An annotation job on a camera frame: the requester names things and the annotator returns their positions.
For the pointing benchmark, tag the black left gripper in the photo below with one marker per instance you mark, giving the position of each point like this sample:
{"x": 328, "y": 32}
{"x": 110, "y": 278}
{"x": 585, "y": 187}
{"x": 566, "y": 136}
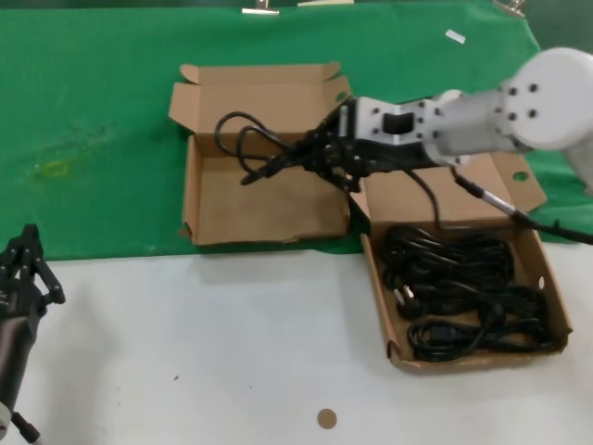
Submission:
{"x": 18, "y": 301}

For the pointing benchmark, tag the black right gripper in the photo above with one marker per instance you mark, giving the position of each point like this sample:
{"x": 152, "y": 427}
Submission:
{"x": 343, "y": 148}

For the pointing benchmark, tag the cardboard box, round flap hole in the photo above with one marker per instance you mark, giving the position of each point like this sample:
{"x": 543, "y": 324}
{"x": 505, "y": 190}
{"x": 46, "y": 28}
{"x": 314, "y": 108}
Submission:
{"x": 403, "y": 201}

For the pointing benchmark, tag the cardboard box, oval flap hole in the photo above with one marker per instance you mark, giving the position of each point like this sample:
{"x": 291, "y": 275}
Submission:
{"x": 264, "y": 213}

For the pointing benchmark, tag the white paper sheet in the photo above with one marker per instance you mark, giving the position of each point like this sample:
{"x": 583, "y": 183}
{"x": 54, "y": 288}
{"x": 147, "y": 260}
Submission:
{"x": 324, "y": 3}

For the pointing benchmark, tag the green table cloth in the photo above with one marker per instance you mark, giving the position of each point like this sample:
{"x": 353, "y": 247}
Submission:
{"x": 92, "y": 92}

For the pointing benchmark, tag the brown round sticker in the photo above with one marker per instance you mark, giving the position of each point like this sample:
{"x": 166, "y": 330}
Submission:
{"x": 326, "y": 418}

